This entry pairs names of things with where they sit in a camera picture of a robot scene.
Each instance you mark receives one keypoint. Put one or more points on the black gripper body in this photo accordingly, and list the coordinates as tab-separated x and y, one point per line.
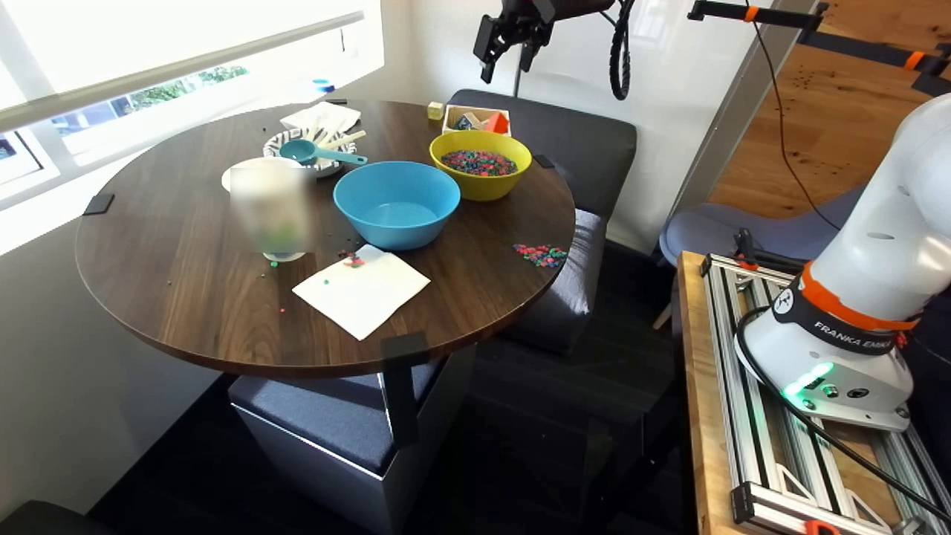
521	18

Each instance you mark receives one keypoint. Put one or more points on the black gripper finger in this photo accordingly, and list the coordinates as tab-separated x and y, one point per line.
533	50
487	53

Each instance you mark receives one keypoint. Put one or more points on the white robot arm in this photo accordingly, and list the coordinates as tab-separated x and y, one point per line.
871	268

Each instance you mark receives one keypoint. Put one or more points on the light wooden box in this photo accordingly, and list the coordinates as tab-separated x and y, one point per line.
475	121

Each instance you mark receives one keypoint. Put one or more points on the colourful beads in yellow bowl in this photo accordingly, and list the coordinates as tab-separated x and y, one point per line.
481	163

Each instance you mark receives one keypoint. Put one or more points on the yellow bowl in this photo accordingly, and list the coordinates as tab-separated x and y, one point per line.
487	182

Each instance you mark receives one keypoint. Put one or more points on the blue bowl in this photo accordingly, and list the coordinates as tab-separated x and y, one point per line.
397	203

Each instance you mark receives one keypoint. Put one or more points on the orange block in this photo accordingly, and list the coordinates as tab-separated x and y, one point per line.
499	124

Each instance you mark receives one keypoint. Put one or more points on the small wooden cube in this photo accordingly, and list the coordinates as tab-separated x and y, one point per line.
435	112

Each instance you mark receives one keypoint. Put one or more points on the grey sofa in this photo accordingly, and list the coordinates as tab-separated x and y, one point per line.
591	149

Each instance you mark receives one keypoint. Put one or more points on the white paper sheets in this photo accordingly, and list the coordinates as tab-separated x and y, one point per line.
322	118

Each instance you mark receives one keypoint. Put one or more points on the blue plastic scoop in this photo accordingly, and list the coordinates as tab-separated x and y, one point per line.
314	154

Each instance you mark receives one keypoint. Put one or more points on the spilled colourful beads pile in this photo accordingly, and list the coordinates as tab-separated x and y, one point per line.
540	256

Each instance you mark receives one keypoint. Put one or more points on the patterned plate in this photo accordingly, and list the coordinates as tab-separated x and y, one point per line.
299	158

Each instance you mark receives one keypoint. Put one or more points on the leaning metal pole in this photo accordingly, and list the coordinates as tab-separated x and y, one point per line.
744	108

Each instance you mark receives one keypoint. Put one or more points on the white napkin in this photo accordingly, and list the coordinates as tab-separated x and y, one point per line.
362	289

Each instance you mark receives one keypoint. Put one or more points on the printed paper cup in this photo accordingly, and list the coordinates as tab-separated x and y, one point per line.
268	210

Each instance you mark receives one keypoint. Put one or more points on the blue grey seat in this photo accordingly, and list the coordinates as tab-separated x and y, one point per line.
754	237

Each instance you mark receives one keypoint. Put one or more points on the black table leg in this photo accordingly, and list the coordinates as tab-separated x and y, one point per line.
399	396

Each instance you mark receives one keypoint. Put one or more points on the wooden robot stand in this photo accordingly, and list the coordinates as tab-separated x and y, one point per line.
696	417

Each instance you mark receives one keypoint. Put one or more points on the dark storage ottoman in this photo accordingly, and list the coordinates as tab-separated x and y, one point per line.
329	427

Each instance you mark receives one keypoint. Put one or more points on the black tape patch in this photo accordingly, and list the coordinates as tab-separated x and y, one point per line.
100	203

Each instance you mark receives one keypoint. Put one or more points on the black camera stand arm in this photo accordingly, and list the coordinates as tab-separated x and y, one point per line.
814	32

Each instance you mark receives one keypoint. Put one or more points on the aluminium frame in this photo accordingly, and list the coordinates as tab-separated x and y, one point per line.
782	464

